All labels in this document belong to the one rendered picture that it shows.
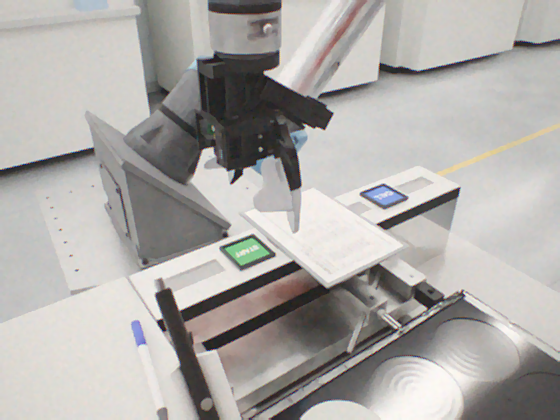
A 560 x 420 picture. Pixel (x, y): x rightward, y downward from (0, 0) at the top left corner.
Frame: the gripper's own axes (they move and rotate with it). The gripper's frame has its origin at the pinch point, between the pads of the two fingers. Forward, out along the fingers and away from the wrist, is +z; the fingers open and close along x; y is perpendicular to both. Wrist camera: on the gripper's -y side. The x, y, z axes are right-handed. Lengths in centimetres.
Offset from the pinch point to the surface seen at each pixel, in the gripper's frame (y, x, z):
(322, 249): -5.5, 5.6, 6.0
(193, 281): 11.5, 0.7, 6.7
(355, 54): -264, -257, 68
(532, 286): -40.8, 19.7, 20.4
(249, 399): 11.8, 13.9, 15.4
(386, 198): -22.5, 1.0, 6.0
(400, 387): -1.8, 24.2, 12.4
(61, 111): -20, -257, 67
